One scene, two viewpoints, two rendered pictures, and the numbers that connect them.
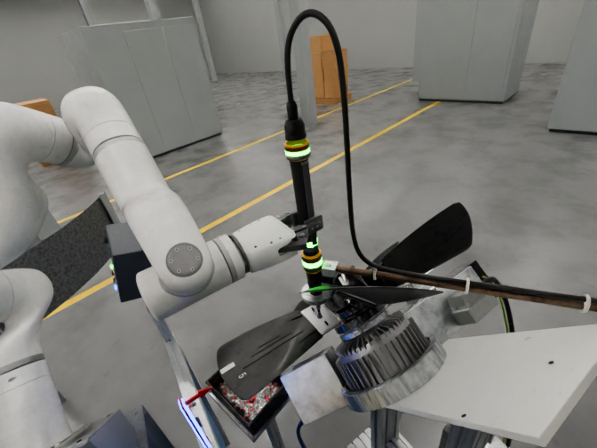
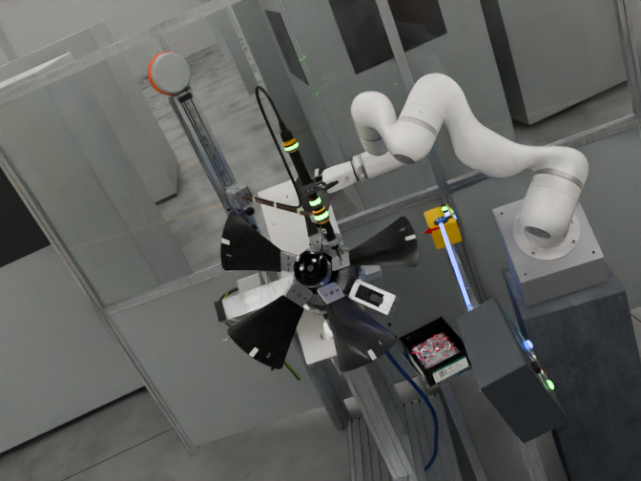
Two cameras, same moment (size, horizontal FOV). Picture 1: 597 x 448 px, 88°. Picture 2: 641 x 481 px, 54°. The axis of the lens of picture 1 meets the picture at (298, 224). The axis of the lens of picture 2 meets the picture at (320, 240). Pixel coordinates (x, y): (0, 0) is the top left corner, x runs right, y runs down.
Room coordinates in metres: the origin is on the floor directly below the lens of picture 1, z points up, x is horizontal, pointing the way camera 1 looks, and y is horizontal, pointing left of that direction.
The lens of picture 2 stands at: (1.99, 1.14, 2.14)
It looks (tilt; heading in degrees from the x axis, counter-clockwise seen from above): 25 degrees down; 219
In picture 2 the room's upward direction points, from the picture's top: 24 degrees counter-clockwise
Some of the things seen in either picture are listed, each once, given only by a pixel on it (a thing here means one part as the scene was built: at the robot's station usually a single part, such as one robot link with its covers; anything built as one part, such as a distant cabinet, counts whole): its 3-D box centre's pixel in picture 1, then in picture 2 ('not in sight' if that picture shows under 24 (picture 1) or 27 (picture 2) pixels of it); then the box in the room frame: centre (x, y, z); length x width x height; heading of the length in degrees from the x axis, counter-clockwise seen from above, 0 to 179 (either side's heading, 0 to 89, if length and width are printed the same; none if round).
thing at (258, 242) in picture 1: (260, 243); (341, 175); (0.47, 0.08, 1.47); 0.11 x 0.10 x 0.07; 119
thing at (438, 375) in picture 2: (248, 387); (436, 350); (0.58, 0.24, 0.85); 0.22 x 0.17 x 0.07; 44
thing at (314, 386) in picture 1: (318, 383); (374, 299); (0.48, 0.01, 0.98); 0.20 x 0.16 x 0.20; 29
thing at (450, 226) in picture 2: not in sight; (443, 227); (0.09, 0.15, 1.02); 0.16 x 0.10 x 0.11; 29
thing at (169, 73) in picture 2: not in sight; (169, 73); (0.21, -0.67, 1.88); 0.17 x 0.15 x 0.16; 119
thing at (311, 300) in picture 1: (318, 279); (325, 228); (0.52, -0.03, 1.31); 0.09 x 0.07 x 0.10; 64
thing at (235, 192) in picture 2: not in sight; (238, 196); (0.25, -0.58, 1.35); 0.10 x 0.07 x 0.08; 64
